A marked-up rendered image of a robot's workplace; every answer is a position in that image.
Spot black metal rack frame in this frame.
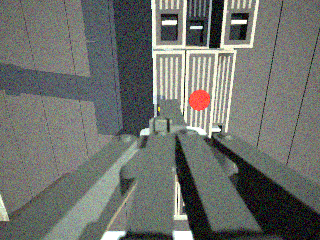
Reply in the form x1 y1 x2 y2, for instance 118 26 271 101
0 0 320 231

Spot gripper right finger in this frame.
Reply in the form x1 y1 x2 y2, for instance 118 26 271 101
168 99 320 240

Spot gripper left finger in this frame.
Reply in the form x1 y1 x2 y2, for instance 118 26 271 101
0 99 175 240

